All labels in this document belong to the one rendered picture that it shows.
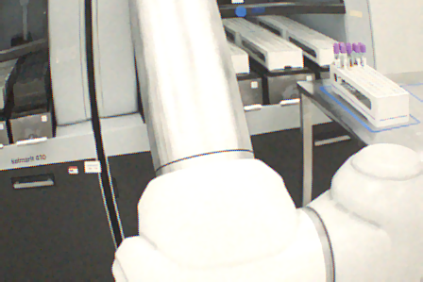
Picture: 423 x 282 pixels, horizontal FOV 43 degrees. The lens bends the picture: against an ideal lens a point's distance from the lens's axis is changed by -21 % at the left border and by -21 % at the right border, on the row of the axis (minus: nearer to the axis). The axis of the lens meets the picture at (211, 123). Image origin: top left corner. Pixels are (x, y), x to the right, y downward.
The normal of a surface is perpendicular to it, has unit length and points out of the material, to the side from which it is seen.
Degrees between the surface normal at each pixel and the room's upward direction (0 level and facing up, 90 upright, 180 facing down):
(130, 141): 90
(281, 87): 90
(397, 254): 88
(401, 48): 90
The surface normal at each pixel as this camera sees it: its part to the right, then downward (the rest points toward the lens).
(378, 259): 0.14, 0.14
